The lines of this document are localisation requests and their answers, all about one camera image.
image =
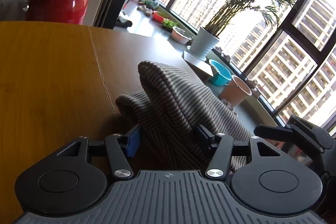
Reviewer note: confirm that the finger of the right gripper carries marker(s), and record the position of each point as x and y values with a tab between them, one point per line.
273	133

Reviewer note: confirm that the blue plastic basin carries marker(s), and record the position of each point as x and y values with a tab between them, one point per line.
221	75

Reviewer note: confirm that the grey striped knit sweater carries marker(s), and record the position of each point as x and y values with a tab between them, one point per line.
167	108

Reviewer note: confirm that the red bowl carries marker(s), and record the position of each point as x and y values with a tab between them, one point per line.
158	17

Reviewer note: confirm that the red round stool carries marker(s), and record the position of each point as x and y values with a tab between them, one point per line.
61	11

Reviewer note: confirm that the pink bowl with lid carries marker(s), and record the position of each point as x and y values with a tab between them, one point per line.
180	36

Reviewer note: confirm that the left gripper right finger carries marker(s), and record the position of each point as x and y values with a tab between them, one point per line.
219	146

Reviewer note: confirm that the pink bucket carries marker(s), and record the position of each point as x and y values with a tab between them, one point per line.
235	92

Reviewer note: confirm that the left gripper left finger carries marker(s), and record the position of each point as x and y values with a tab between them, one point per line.
121	147

